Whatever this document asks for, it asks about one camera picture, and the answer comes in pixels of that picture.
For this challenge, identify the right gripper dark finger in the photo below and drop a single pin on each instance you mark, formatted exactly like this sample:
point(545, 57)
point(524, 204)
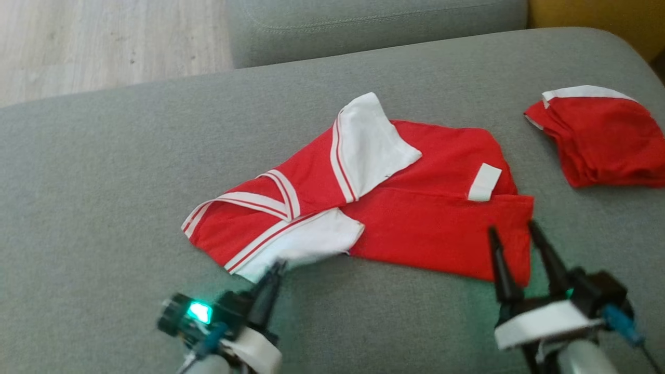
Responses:
point(504, 270)
point(549, 265)

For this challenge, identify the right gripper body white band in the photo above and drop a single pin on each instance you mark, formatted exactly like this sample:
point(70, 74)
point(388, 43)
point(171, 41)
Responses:
point(545, 322)

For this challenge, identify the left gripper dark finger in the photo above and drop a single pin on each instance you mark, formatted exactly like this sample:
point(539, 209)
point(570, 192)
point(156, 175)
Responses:
point(271, 301)
point(258, 306)

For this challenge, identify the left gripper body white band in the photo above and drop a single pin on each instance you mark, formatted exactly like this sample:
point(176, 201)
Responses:
point(254, 348)

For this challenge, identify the red jersey shirt white sleeves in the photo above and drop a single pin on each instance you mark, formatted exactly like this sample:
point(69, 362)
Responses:
point(426, 228)

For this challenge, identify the red shorts white trim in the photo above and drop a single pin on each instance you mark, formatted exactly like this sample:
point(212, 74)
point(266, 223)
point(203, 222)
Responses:
point(608, 140)

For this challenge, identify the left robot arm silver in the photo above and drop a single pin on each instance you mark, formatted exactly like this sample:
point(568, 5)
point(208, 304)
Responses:
point(208, 366)

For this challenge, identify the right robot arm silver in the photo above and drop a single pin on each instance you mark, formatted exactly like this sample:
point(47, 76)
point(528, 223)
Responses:
point(587, 361)

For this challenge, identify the large grey sofa seat cushion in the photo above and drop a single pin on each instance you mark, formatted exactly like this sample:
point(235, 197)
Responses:
point(104, 208)

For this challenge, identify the wide yellow sofa back cushion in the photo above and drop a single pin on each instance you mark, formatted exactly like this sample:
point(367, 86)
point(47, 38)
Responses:
point(597, 21)

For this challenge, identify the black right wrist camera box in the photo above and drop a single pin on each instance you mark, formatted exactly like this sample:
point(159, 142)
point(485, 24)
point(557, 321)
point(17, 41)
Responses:
point(600, 288)

